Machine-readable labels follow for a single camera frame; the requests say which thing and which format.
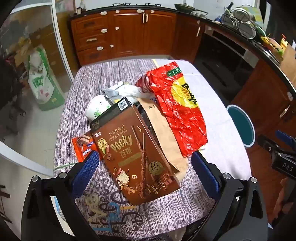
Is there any metal dish rack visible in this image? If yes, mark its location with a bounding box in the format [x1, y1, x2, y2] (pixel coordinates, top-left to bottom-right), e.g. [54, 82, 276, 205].
[220, 7, 257, 40]

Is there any black office chair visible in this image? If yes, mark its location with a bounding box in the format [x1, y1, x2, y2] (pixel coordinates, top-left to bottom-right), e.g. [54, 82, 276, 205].
[0, 56, 26, 135]

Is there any brown paper bag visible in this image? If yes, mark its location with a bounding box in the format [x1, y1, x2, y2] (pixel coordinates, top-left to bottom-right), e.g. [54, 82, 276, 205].
[136, 96, 189, 175]

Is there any black wok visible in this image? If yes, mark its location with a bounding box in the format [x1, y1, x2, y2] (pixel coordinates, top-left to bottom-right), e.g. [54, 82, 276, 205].
[174, 3, 208, 15]

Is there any brown snack box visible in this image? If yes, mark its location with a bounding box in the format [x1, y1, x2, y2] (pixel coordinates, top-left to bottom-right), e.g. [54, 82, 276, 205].
[90, 97, 181, 206]

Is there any red plastic bag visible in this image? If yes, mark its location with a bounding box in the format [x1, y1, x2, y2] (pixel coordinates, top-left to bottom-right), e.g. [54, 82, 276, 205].
[148, 61, 208, 158]

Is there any white tissue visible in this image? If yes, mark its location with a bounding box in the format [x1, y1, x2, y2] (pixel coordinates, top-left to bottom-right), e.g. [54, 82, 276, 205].
[116, 85, 144, 103]

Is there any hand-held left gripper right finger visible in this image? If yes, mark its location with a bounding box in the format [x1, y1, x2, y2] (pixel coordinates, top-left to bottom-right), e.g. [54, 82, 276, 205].
[185, 151, 269, 241]

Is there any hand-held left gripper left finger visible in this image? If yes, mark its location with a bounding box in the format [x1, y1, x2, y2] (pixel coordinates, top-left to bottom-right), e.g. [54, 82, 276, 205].
[22, 151, 100, 241]

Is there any wooden counter cabinet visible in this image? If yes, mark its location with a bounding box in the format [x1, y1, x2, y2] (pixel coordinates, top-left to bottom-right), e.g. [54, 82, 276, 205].
[194, 14, 296, 186]

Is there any white paper cup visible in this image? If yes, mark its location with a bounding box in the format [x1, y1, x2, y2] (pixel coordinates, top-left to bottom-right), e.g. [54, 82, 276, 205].
[85, 95, 114, 121]

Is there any wooden drawer cabinet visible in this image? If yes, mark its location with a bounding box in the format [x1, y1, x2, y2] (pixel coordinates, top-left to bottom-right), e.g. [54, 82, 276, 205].
[68, 9, 206, 66]

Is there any yellow green plastic toy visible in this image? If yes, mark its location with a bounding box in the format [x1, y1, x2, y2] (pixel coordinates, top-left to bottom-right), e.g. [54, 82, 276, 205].
[261, 34, 287, 56]

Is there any white sliding glass door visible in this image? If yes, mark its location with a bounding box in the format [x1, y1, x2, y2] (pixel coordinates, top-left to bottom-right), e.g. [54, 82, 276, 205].
[0, 0, 77, 178]

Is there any silver green wrapper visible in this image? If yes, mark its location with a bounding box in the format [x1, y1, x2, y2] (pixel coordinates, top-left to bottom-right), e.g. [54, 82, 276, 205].
[103, 85, 125, 103]

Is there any green white sack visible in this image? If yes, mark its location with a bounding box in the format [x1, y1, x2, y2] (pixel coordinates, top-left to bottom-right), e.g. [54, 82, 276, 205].
[27, 45, 65, 112]

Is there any red soda can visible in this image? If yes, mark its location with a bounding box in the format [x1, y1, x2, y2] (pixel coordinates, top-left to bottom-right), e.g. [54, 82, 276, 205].
[135, 75, 154, 94]

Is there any orange snack wrapper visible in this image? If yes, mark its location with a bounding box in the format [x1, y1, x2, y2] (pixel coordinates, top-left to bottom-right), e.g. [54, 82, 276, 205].
[72, 134, 103, 163]

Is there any teal trash bin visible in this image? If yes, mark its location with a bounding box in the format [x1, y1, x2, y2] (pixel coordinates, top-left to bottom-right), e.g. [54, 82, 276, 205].
[226, 104, 255, 147]

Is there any black built-in appliance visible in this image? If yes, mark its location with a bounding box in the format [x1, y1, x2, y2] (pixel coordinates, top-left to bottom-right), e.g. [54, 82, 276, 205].
[194, 30, 260, 103]

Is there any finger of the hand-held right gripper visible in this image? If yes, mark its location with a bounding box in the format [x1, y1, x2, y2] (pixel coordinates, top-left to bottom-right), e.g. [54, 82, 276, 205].
[257, 134, 281, 160]
[276, 130, 296, 149]

